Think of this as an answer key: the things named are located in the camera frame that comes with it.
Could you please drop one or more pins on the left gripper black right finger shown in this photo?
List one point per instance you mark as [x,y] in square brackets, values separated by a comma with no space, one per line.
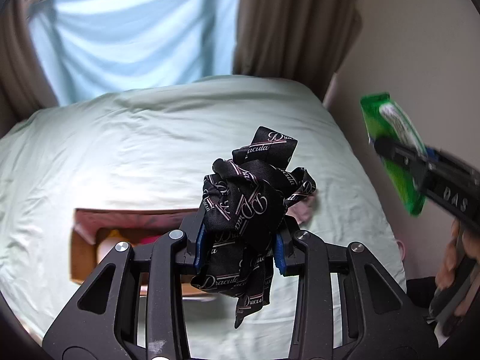
[348,305]

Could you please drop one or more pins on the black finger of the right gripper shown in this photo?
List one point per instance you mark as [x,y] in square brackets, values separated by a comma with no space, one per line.
[432,153]
[405,156]

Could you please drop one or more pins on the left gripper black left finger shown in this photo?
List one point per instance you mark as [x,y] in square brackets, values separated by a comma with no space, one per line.
[130,306]

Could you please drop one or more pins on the green wet wipes pack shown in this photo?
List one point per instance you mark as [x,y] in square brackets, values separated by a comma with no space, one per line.
[384,117]

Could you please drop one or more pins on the black printed scarf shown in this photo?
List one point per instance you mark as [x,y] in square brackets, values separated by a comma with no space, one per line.
[246,199]

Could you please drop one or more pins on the white mesh yellow-trimmed pouch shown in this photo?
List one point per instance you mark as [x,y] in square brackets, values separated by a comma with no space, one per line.
[107,244]

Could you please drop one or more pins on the pink leather pouch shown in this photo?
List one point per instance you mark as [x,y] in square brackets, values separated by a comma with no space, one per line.
[149,240]

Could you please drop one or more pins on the person's right hand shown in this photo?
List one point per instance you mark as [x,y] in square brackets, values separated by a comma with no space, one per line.
[446,274]

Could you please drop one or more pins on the cardboard box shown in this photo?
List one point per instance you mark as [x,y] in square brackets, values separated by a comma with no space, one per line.
[92,226]

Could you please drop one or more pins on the pink striped cloth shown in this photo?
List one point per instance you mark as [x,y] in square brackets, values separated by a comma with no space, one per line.
[304,210]

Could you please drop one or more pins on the pale green bed sheet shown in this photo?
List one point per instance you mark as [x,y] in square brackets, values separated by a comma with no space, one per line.
[149,150]

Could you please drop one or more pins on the light blue curtain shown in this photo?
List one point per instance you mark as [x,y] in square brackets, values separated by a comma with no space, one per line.
[88,48]

